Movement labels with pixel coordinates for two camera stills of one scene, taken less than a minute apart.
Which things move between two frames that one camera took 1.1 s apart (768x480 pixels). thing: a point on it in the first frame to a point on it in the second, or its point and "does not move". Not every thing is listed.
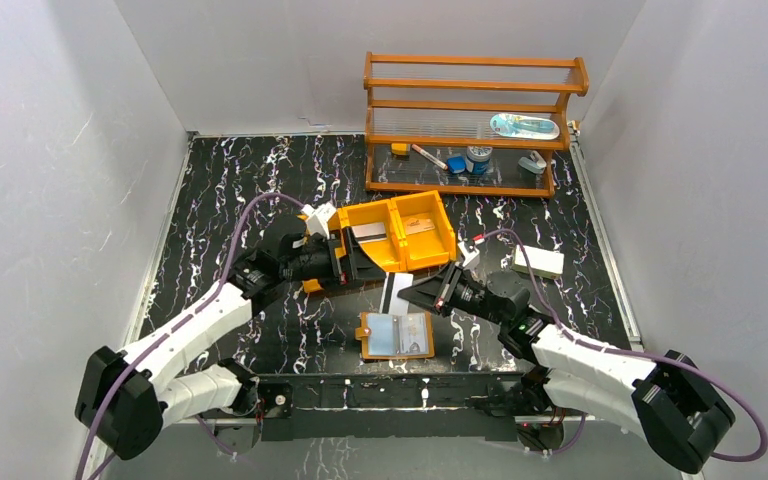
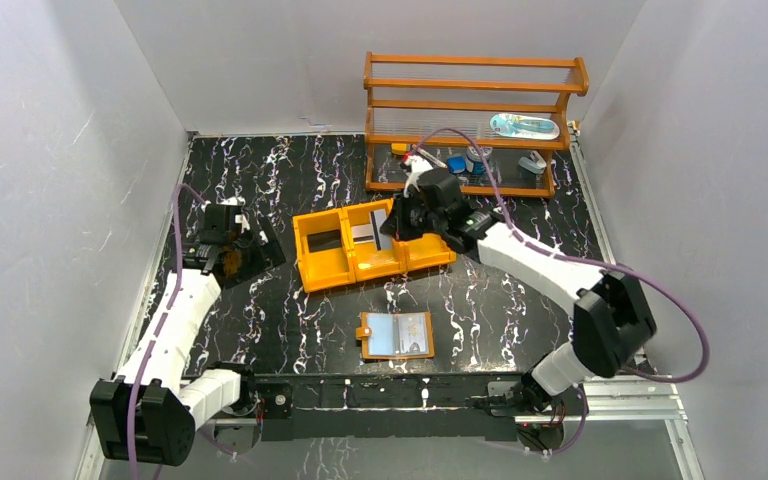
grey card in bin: x=370 y=232 does not move
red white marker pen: x=429 y=156 does not move
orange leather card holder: x=396 y=335 does not move
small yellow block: x=399 y=148 does not move
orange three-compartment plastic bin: x=419 y=231 does not move
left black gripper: x=341 y=257 to x=247 y=251
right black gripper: x=436 y=293 to x=396 y=224
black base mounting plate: x=390 y=407 does not move
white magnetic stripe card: x=391 y=303 to x=382 y=241
